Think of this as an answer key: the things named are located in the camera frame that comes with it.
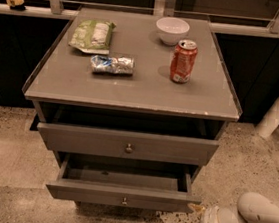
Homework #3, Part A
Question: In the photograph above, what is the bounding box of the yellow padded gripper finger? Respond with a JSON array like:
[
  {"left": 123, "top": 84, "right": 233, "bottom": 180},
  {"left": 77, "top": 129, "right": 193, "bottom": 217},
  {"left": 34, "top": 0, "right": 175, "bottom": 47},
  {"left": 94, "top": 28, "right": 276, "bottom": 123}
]
[{"left": 187, "top": 203, "right": 206, "bottom": 215}]

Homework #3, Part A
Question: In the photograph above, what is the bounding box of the grey drawer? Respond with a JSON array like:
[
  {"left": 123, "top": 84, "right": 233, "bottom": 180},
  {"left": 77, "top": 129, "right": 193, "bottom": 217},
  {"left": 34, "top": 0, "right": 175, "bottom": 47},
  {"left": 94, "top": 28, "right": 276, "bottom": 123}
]
[
  {"left": 37, "top": 122, "right": 218, "bottom": 166},
  {"left": 47, "top": 153, "right": 201, "bottom": 212}
]

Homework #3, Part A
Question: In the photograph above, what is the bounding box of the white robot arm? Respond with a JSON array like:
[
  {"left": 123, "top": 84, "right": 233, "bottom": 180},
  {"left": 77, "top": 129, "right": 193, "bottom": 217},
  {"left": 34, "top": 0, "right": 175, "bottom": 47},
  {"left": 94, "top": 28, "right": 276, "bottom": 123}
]
[{"left": 189, "top": 192, "right": 279, "bottom": 223}]

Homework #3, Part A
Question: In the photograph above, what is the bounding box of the grey top drawer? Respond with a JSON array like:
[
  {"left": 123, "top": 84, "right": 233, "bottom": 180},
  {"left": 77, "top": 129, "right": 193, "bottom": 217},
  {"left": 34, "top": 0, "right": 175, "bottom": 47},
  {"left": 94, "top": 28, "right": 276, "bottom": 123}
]
[{"left": 37, "top": 122, "right": 218, "bottom": 166}]

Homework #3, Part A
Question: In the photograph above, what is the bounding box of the grey wooden drawer cabinet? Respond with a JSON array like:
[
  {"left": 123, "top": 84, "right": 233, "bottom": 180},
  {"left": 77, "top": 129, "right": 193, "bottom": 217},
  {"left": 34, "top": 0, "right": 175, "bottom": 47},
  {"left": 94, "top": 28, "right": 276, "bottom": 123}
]
[{"left": 12, "top": 0, "right": 253, "bottom": 193}]

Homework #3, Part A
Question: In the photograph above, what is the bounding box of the orange soda can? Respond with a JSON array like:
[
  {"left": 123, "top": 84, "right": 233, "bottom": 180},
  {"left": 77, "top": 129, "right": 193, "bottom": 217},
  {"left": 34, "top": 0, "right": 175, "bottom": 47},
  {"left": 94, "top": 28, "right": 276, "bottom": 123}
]
[{"left": 170, "top": 39, "right": 198, "bottom": 83}]

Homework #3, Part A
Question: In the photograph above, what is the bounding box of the crushed blue silver can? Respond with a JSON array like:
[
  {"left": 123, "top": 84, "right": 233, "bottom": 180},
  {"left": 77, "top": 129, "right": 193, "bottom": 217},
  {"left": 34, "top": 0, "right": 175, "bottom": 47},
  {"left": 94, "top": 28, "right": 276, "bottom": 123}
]
[{"left": 90, "top": 55, "right": 135, "bottom": 75}]

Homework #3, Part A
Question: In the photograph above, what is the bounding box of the white ceramic bowl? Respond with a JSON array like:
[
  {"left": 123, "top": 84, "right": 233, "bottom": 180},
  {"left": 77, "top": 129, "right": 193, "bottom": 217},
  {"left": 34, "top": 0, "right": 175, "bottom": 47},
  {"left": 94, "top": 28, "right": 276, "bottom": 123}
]
[{"left": 156, "top": 17, "right": 190, "bottom": 46}]

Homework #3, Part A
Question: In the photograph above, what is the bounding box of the green chip bag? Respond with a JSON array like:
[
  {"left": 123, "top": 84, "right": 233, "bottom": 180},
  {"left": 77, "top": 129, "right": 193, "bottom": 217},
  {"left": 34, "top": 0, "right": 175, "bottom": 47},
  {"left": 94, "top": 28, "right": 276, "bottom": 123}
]
[{"left": 69, "top": 19, "right": 116, "bottom": 55}]

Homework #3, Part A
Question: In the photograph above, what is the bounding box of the small yellow black object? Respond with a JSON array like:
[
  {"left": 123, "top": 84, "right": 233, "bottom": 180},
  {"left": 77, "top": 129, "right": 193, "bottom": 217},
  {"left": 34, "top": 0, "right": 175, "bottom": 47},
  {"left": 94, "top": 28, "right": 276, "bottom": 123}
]
[{"left": 6, "top": 0, "right": 26, "bottom": 11}]

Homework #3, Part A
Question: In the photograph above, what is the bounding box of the metal window railing frame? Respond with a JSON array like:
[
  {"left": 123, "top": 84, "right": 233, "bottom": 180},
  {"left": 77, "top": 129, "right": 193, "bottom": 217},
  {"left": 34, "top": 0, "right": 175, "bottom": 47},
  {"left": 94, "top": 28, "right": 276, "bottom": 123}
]
[{"left": 0, "top": 0, "right": 279, "bottom": 46}]

